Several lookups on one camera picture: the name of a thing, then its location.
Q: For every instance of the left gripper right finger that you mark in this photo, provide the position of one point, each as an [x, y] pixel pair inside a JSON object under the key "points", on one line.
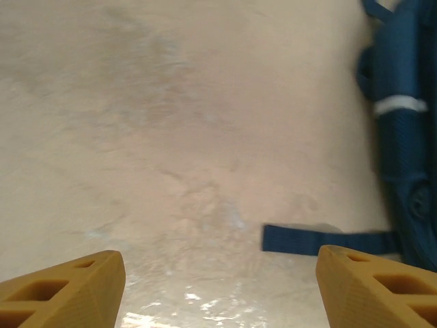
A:
{"points": [[375, 294]]}

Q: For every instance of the navy blue white backpack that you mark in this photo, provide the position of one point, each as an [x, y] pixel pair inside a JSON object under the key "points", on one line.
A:
{"points": [[399, 143]]}

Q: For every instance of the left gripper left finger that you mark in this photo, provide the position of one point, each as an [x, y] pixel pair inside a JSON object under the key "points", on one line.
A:
{"points": [[68, 294]]}

